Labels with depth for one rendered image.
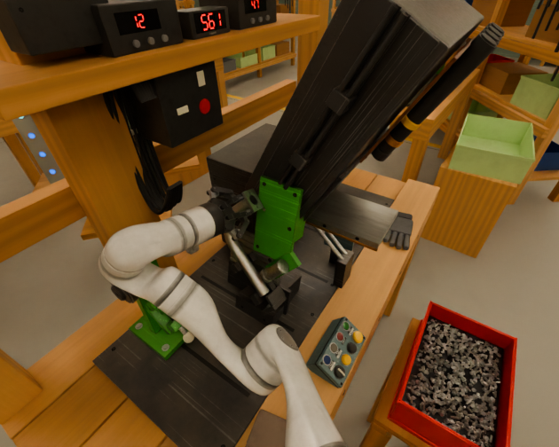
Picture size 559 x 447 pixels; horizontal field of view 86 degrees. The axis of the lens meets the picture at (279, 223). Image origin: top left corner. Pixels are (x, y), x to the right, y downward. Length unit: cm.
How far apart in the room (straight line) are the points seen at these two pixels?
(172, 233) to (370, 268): 67
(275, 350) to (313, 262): 52
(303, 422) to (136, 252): 35
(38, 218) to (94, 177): 16
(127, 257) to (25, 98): 26
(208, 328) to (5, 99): 44
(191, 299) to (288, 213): 31
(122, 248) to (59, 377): 56
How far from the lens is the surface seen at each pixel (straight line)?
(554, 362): 232
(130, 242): 52
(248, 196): 73
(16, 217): 85
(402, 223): 120
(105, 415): 91
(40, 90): 58
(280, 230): 74
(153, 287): 53
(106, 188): 80
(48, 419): 97
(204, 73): 77
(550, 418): 213
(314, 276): 98
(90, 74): 61
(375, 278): 101
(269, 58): 702
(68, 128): 73
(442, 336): 98
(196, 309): 54
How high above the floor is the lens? 165
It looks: 40 degrees down
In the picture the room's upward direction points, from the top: 2 degrees counter-clockwise
